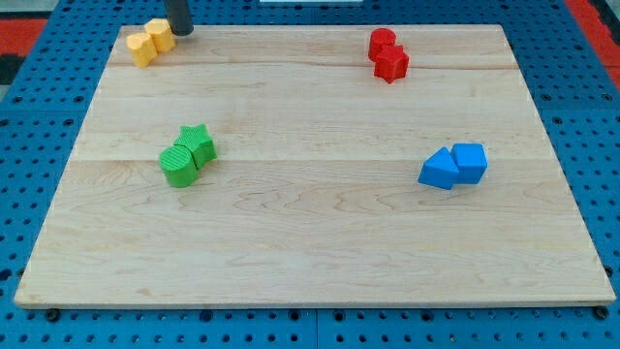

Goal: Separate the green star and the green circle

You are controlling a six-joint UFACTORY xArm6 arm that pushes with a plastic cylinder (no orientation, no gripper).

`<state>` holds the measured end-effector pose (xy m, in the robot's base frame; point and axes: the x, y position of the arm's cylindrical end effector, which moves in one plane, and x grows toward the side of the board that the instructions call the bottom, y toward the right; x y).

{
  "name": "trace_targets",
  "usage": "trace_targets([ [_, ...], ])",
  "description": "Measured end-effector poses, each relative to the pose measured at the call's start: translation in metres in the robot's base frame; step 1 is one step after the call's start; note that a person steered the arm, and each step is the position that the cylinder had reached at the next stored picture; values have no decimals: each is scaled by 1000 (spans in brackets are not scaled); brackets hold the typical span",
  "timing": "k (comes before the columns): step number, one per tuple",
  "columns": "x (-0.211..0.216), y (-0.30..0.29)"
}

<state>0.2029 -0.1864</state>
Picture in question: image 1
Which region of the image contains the blue cube block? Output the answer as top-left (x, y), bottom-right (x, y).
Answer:
top-left (450, 143), bottom-right (488, 184)

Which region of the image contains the yellow hexagon block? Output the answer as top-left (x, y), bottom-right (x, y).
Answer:
top-left (144, 18), bottom-right (175, 52)

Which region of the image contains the green cylinder block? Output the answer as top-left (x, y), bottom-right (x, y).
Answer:
top-left (159, 145), bottom-right (198, 188)

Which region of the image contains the light wooden board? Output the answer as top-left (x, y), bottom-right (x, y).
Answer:
top-left (15, 25), bottom-right (616, 309)

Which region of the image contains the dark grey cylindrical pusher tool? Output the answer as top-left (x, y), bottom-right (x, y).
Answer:
top-left (163, 0), bottom-right (194, 36)

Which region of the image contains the green star block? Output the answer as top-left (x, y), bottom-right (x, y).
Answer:
top-left (174, 124), bottom-right (217, 170)

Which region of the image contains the blue triangle block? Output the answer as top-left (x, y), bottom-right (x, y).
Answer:
top-left (418, 147), bottom-right (459, 190)

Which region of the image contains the red star block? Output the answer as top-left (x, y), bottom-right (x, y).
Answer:
top-left (374, 46), bottom-right (410, 83)

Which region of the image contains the red cylinder block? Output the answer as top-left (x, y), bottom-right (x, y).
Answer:
top-left (368, 27), bottom-right (397, 62)

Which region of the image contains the yellow heart block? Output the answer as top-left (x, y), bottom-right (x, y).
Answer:
top-left (126, 32), bottom-right (158, 68)

